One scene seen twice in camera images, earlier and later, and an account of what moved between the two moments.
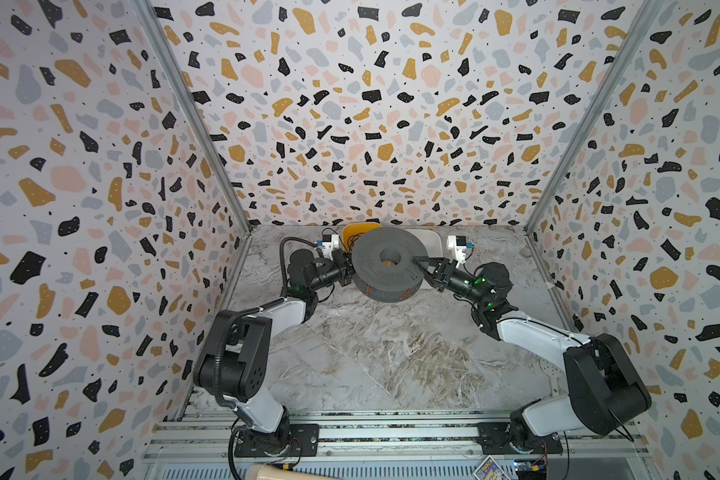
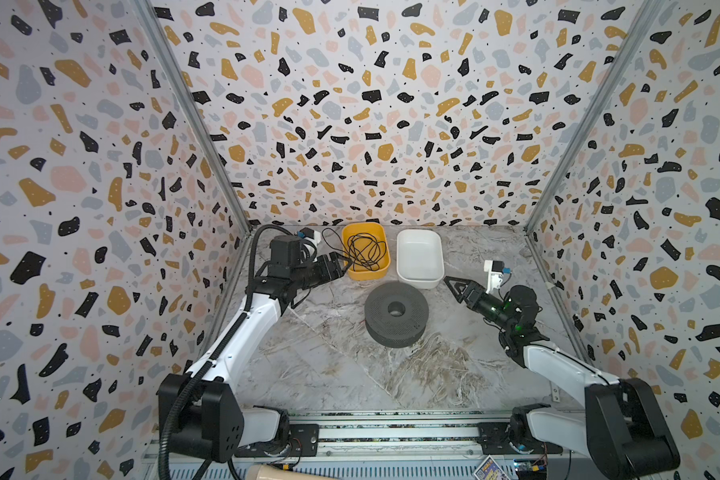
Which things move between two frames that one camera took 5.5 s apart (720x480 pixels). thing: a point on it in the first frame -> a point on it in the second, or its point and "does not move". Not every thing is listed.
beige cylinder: [267, 472] does not move
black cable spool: [382, 264] -> [396, 314]
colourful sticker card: [490, 470] does not move
